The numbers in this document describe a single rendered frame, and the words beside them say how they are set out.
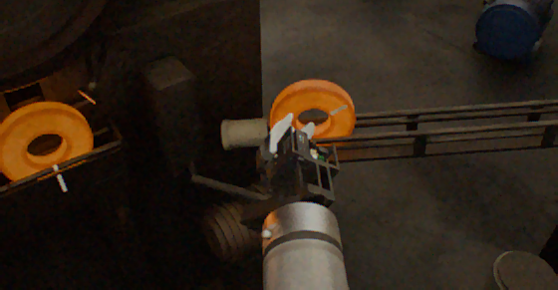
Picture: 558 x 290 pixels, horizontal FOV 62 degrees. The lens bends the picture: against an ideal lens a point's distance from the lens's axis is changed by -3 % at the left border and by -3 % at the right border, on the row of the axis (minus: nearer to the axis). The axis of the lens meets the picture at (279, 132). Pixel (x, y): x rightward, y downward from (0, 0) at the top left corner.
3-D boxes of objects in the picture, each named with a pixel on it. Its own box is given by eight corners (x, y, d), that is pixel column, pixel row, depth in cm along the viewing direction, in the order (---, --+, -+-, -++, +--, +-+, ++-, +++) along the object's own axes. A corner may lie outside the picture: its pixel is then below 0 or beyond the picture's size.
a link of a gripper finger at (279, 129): (300, 100, 72) (305, 140, 65) (280, 127, 76) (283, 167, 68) (282, 92, 71) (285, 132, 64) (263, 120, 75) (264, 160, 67)
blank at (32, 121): (-28, 139, 74) (-25, 150, 72) (55, 84, 78) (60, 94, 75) (32, 189, 86) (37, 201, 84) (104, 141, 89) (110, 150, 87)
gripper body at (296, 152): (336, 141, 66) (349, 207, 56) (303, 180, 70) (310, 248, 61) (287, 121, 63) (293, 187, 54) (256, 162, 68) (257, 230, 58)
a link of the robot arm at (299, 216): (315, 284, 58) (244, 264, 55) (311, 252, 62) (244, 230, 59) (358, 244, 53) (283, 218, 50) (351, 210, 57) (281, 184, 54)
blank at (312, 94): (301, 153, 100) (302, 164, 97) (255, 105, 91) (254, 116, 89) (368, 120, 93) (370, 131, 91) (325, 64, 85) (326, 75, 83)
